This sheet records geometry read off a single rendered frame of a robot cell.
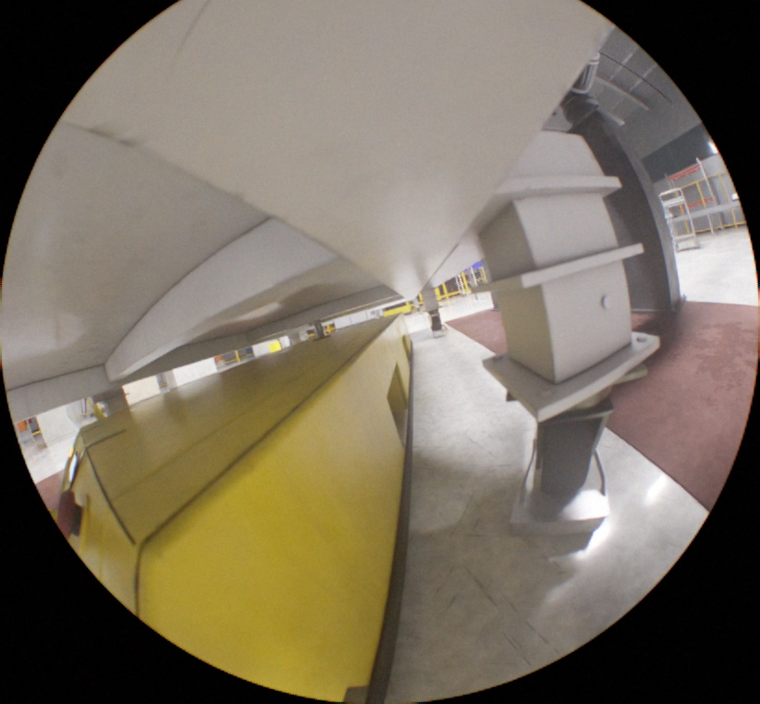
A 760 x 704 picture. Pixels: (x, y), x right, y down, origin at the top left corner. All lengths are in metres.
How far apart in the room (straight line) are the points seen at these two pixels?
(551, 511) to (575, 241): 0.28
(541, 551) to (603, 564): 0.09
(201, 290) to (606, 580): 0.53
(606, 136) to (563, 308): 1.15
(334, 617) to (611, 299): 0.29
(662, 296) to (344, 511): 1.22
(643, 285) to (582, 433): 1.01
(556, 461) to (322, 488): 0.24
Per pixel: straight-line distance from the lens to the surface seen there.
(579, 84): 1.38
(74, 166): 0.15
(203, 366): 5.51
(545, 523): 0.31
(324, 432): 0.16
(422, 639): 0.32
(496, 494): 0.40
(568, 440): 0.29
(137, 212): 0.18
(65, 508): 0.22
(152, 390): 4.92
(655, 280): 1.21
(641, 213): 1.19
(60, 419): 4.41
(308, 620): 0.15
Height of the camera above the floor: 0.31
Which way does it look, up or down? 3 degrees down
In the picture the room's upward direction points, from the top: 16 degrees counter-clockwise
